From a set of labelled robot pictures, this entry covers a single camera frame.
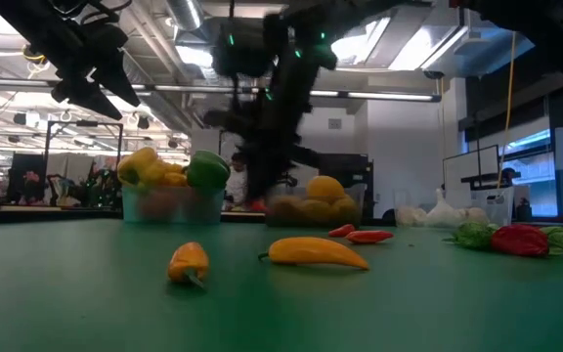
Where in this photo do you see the yellow-orange citrus fruit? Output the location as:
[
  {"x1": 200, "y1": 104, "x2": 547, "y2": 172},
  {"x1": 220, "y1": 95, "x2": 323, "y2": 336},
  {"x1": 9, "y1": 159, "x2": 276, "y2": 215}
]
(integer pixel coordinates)
[{"x1": 305, "y1": 175, "x2": 348, "y2": 206}]

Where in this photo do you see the small red pepper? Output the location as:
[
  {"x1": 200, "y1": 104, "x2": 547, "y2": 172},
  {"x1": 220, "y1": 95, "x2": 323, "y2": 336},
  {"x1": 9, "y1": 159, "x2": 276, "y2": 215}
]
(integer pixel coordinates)
[{"x1": 490, "y1": 224, "x2": 551, "y2": 258}]

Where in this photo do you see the teal translucent basket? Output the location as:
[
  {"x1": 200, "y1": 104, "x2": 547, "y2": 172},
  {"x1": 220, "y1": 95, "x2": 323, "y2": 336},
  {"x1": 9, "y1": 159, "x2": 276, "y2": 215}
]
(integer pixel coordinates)
[{"x1": 120, "y1": 185, "x2": 226, "y2": 226}]

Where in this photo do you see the black gantry frame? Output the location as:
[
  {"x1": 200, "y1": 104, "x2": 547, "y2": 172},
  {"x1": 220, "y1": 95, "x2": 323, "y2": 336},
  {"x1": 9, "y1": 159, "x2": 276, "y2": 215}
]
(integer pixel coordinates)
[{"x1": 45, "y1": 120, "x2": 125, "y2": 172}]

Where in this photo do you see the green table mat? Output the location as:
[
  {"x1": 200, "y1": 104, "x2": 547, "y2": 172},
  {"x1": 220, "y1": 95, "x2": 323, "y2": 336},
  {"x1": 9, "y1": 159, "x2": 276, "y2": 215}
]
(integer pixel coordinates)
[{"x1": 0, "y1": 217, "x2": 563, "y2": 352}]

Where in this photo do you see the green bell pepper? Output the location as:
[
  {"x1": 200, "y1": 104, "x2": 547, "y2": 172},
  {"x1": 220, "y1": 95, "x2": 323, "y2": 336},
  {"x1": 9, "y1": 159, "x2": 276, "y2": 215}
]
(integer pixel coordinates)
[{"x1": 185, "y1": 149, "x2": 232, "y2": 191}]

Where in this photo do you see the orange citrus fruit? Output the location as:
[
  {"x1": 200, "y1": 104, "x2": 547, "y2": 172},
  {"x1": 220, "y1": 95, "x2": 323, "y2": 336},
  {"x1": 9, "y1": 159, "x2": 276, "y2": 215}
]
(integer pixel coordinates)
[
  {"x1": 267, "y1": 195, "x2": 307, "y2": 227},
  {"x1": 299, "y1": 198, "x2": 334, "y2": 226}
]

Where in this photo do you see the person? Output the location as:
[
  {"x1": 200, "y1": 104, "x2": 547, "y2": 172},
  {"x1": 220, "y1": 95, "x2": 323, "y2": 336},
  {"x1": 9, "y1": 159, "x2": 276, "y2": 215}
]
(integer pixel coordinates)
[{"x1": 222, "y1": 151, "x2": 249, "y2": 210}]

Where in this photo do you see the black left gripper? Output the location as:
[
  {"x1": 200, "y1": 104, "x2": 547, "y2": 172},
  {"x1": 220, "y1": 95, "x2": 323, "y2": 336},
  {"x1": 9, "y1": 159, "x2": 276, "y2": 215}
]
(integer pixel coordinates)
[{"x1": 49, "y1": 14, "x2": 142, "y2": 122}]

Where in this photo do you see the clear plastic basket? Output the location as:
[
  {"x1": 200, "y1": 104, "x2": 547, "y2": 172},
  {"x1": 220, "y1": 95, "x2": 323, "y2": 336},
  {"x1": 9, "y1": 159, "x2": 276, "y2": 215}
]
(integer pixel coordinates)
[{"x1": 392, "y1": 187, "x2": 516, "y2": 230}]

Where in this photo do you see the long ceiling light bar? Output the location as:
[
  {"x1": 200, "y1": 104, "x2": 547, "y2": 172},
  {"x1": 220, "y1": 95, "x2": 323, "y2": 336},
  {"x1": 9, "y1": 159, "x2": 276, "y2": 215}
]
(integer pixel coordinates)
[{"x1": 0, "y1": 76, "x2": 443, "y2": 103}]

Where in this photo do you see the short orange pepper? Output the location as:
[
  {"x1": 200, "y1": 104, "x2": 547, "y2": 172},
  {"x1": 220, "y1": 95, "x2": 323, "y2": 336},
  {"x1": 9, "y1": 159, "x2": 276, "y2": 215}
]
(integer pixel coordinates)
[{"x1": 166, "y1": 242, "x2": 211, "y2": 289}]

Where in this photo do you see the black frame stand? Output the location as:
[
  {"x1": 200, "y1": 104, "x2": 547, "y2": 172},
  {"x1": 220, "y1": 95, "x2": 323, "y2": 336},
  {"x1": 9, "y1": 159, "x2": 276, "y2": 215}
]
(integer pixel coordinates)
[{"x1": 441, "y1": 144, "x2": 489, "y2": 192}]

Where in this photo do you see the yellow hanging cable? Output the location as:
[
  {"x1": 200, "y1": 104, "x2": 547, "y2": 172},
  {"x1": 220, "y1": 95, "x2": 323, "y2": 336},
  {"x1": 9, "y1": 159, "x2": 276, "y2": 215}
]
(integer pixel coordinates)
[{"x1": 495, "y1": 31, "x2": 518, "y2": 193}]

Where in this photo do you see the grey translucent basket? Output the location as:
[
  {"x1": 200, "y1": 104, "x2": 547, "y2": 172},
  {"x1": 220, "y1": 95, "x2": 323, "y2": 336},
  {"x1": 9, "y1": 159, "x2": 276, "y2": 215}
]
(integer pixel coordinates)
[{"x1": 263, "y1": 183, "x2": 368, "y2": 229}]

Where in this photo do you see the round metal air duct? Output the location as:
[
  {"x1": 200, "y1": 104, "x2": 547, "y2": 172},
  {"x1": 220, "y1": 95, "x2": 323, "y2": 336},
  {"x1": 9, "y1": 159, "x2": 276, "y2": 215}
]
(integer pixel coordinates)
[{"x1": 163, "y1": 0, "x2": 205, "y2": 31}]

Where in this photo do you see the yellow lemon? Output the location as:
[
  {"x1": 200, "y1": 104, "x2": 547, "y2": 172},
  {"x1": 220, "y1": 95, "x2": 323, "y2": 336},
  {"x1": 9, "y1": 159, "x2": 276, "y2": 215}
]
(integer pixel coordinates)
[{"x1": 328, "y1": 194, "x2": 363, "y2": 227}]

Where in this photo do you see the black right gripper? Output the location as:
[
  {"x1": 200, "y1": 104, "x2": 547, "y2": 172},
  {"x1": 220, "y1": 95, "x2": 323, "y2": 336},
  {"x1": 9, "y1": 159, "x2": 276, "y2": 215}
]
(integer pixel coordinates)
[{"x1": 201, "y1": 9, "x2": 341, "y2": 202}]

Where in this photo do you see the window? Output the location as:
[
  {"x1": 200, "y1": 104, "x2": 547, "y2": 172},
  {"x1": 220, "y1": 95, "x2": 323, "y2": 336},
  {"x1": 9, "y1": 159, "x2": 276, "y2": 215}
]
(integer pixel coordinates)
[{"x1": 503, "y1": 127, "x2": 561, "y2": 217}]

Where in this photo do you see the long orange chili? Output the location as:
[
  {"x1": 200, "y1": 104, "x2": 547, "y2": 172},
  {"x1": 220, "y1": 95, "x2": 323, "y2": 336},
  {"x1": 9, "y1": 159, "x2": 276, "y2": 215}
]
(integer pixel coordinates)
[{"x1": 257, "y1": 236, "x2": 370, "y2": 272}]

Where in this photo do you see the orange-red chili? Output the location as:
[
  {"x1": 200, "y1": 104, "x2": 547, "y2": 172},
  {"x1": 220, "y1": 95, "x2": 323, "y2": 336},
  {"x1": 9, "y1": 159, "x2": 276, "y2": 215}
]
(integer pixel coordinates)
[{"x1": 344, "y1": 229, "x2": 395, "y2": 245}]

